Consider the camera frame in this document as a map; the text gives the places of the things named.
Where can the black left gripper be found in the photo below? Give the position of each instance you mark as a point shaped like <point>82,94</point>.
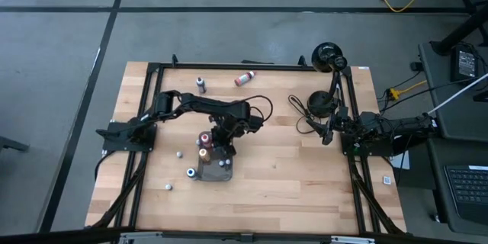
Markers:
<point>236,122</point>

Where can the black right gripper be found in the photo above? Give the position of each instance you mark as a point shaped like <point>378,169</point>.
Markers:
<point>343,126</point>

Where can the pink food coloring bottle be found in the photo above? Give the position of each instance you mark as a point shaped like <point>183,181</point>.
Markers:
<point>243,79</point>

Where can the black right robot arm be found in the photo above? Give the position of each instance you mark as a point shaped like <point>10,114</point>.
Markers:
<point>400,127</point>

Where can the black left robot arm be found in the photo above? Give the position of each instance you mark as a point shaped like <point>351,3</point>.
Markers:
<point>206,104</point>

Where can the blue food coloring bottle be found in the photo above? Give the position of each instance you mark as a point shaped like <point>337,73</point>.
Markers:
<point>192,172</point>

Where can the purple food coloring bottle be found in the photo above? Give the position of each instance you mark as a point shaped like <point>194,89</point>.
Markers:
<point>201,85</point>

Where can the smoky transparent plastic bin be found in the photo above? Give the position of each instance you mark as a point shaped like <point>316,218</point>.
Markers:
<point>213,173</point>

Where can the black desk lamp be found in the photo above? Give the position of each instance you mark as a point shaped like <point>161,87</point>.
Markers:
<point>328,57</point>

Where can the yellow plug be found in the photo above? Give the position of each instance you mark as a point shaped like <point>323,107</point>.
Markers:
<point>395,93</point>

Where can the small white code tag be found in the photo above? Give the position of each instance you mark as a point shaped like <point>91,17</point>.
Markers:
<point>387,180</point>

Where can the white paper sheet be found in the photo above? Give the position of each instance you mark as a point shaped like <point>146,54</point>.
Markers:
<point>404,162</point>

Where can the white rod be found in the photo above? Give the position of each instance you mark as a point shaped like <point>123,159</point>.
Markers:
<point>446,101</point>

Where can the black side desk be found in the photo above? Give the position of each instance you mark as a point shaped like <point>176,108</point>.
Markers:
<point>439,198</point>
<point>457,122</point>

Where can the black power adapter with label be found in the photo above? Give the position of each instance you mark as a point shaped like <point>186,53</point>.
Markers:
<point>466,64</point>

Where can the black laptop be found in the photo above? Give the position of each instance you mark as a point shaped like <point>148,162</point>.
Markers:
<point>469,194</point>

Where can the black stand legs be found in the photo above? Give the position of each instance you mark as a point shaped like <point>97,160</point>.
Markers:
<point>457,35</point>

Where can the black crossbeam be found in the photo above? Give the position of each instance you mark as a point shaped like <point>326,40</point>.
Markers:
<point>57,236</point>

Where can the grey chair leg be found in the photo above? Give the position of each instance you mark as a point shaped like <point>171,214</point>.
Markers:
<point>11,145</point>

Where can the black aluminium table frame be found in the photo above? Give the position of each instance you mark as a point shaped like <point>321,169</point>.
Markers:
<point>228,66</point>

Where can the silver bracket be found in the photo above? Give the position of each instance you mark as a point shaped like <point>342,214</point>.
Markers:
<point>352,240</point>
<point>141,238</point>

